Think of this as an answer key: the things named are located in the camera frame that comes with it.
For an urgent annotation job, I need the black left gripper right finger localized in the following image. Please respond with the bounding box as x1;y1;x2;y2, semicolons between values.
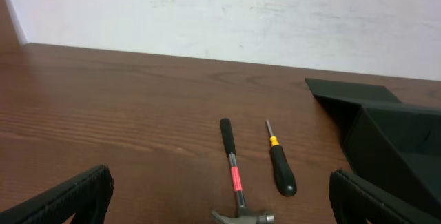
329;170;440;224

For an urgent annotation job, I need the black open gift box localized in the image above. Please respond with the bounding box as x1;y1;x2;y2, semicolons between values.
305;78;440;218

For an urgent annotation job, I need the small claw hammer black grip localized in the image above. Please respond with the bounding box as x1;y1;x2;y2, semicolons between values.
211;117;276;224

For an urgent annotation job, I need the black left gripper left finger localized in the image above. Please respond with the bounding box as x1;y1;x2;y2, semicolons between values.
1;165;114;224

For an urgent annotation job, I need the black yellow screwdriver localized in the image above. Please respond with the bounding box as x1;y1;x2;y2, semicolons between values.
265;120;297;197

